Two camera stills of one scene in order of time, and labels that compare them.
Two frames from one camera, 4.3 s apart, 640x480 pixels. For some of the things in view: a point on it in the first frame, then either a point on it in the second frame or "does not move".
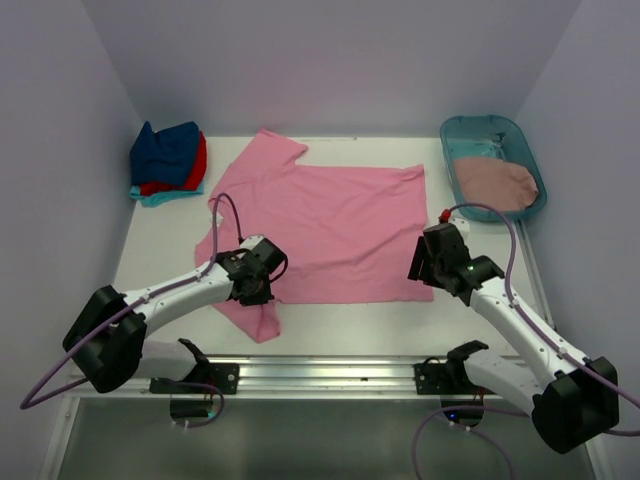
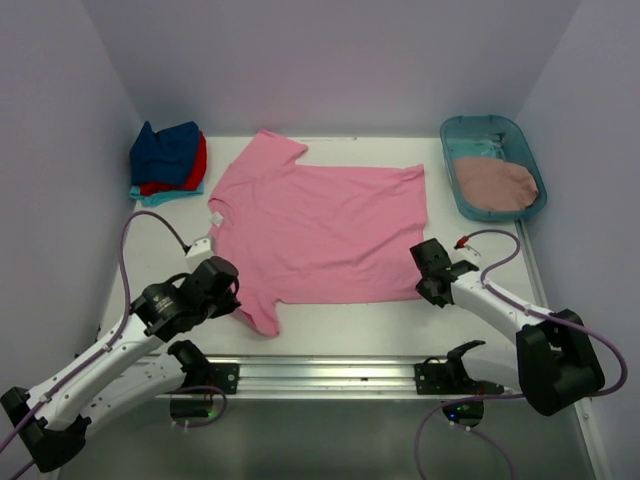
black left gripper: (261, 297) -> (229, 304)
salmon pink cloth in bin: (495, 183) does not move
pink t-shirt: (350, 233) does not move
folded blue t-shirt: (169, 155) does not move
